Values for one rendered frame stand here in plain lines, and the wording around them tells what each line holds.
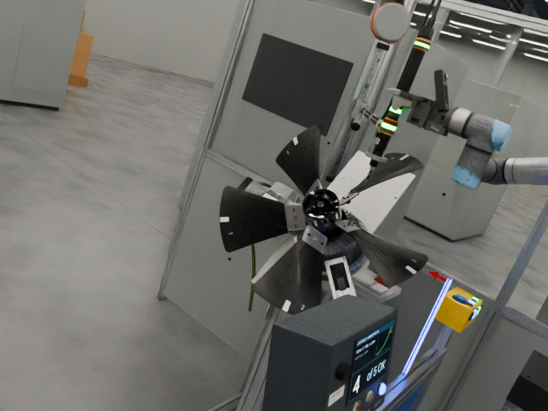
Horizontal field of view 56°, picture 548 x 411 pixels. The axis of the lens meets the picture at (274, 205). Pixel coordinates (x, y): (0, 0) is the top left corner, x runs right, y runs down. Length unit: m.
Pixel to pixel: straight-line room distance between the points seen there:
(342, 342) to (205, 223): 2.22
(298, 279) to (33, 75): 5.84
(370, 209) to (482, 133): 0.62
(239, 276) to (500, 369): 1.35
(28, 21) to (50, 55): 0.46
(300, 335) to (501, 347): 1.59
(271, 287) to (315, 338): 0.77
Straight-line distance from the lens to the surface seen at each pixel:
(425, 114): 1.54
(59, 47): 7.14
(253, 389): 2.12
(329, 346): 0.78
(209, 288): 2.99
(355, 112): 2.17
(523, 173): 1.56
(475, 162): 1.49
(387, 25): 2.29
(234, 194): 1.75
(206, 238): 2.96
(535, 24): 2.28
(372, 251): 1.57
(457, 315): 1.81
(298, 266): 1.59
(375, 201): 1.97
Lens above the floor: 1.61
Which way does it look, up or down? 16 degrees down
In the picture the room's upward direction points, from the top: 20 degrees clockwise
